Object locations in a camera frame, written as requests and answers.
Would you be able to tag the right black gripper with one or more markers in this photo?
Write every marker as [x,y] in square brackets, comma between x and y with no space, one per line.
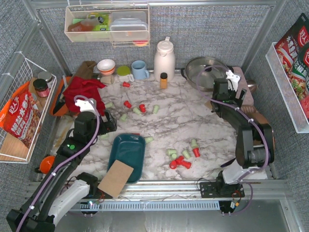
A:
[240,95]

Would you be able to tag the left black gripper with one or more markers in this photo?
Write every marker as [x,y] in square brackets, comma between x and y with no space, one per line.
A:
[110,123]

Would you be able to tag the teal storage basket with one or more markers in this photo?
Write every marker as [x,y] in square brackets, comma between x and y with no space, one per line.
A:
[129,149]

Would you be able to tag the green capsule cluster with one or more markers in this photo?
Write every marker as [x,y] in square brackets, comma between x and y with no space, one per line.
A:
[186,154]
[171,151]

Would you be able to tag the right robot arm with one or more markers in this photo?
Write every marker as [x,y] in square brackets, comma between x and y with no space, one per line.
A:
[254,145]

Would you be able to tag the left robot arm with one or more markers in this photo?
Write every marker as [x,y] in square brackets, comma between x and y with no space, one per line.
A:
[47,205]

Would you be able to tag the pink egg tray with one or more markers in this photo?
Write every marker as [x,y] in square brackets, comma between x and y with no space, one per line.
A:
[248,99]

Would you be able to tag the steel pot with lid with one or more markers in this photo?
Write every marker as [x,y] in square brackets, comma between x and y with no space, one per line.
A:
[211,69]

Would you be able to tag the orange tray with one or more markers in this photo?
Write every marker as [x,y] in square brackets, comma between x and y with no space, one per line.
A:
[58,106]

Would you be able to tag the green capsule by cloth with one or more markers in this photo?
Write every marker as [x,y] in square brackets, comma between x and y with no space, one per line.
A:
[109,105]

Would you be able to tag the round wooden board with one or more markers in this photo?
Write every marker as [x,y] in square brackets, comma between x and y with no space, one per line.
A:
[252,112]

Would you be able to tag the red cloth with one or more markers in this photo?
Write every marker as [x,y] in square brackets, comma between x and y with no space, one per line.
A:
[88,88]

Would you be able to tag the brown cloth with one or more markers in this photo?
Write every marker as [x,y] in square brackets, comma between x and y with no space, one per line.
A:
[85,71]

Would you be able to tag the orange cup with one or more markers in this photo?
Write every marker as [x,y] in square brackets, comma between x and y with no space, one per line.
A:
[46,164]

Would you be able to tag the red capsule back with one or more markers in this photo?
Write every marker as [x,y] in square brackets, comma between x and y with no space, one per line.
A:
[126,84]

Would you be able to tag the dark lid jar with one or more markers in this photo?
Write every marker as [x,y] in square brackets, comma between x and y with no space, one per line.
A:
[41,88]

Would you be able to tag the right white rack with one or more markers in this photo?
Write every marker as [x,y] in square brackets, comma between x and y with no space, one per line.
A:
[296,113]

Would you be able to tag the orange spice bottle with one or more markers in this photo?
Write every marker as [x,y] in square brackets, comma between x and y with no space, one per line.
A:
[163,80]

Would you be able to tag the white orange bowl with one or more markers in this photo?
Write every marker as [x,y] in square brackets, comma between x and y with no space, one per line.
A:
[106,66]

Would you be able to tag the silver lid jar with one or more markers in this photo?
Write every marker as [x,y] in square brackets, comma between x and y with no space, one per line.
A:
[47,76]

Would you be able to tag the red snack bag left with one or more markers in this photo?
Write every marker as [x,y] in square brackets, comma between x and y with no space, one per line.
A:
[19,117]

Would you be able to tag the green lid white cup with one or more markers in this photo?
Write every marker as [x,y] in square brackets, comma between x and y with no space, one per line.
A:
[124,74]

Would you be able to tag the white thermos jug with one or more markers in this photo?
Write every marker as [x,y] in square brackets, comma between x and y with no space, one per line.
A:
[164,60]

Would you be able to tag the red snack bags right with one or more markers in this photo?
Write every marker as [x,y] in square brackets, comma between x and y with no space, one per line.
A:
[293,52]

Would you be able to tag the blue mug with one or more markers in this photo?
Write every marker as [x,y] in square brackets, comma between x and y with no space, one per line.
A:
[139,70]

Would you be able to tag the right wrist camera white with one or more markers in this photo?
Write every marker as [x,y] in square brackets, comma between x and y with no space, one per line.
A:
[233,80]

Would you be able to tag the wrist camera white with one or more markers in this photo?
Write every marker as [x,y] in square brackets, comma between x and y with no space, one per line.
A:
[233,80]
[86,105]

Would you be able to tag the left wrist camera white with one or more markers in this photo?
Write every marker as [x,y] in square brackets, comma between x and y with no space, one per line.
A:
[86,105]

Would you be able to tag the left wire basket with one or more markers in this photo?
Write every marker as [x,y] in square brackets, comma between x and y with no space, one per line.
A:
[12,150]

